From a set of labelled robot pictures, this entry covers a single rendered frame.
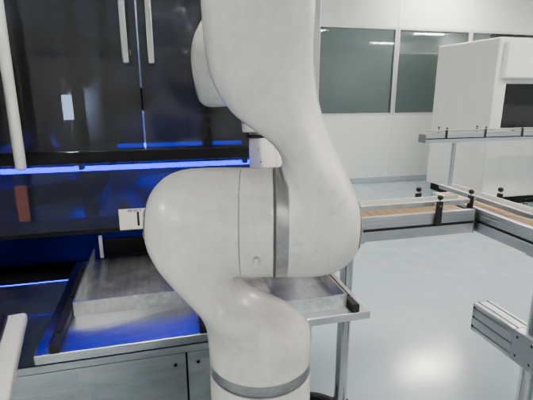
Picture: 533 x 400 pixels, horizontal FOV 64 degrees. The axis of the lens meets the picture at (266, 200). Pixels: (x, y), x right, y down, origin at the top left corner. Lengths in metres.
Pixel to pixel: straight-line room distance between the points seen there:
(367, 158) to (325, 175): 6.23
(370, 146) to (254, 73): 6.27
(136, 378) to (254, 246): 1.09
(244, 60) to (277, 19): 0.04
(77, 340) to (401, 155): 6.28
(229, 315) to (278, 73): 0.25
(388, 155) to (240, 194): 6.39
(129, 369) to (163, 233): 1.05
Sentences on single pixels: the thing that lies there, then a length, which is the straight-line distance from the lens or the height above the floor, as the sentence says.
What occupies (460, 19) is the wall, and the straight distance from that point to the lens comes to 7.36.
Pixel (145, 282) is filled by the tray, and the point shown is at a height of 0.88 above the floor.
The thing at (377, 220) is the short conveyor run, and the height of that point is 0.92.
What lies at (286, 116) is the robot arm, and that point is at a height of 1.34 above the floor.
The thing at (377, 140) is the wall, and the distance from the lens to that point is 6.66.
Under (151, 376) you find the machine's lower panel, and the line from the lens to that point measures 1.46.
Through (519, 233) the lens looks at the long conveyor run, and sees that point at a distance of 1.67.
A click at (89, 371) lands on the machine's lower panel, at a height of 0.56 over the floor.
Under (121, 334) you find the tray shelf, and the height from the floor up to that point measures 0.88.
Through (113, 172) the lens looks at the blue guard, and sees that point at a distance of 1.21.
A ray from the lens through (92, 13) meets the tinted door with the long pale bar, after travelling 1.22.
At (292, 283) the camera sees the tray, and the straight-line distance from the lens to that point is 1.12.
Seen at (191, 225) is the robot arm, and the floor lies 1.24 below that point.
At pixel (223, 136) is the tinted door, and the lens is 1.22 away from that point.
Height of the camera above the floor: 1.36
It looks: 14 degrees down
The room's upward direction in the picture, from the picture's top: straight up
